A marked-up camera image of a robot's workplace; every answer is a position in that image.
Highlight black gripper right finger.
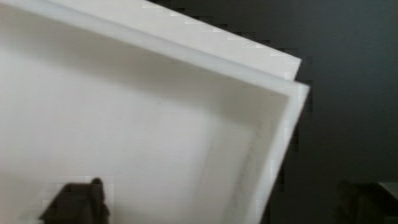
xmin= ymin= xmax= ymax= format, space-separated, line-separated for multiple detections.
xmin=336 ymin=181 xmax=398 ymax=224

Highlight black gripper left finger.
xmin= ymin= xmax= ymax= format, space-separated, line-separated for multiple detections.
xmin=39 ymin=178 xmax=110 ymax=224

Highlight white drawer cabinet box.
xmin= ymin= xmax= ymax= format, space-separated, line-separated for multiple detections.
xmin=0 ymin=0 xmax=309 ymax=224

